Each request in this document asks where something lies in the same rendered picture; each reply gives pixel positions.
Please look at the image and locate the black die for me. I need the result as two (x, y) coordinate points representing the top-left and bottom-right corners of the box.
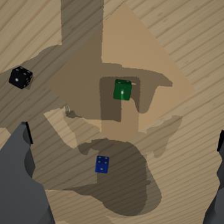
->
(9, 66), (33, 89)

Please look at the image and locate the green die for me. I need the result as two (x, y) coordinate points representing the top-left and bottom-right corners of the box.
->
(113, 79), (132, 101)

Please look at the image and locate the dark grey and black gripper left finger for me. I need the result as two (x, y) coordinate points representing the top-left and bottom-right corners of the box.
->
(0, 122), (55, 224)

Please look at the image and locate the tan square mat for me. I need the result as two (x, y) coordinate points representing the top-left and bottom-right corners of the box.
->
(46, 2), (195, 147)

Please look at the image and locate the blue die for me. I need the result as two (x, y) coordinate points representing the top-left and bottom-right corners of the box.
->
(95, 156), (109, 174)

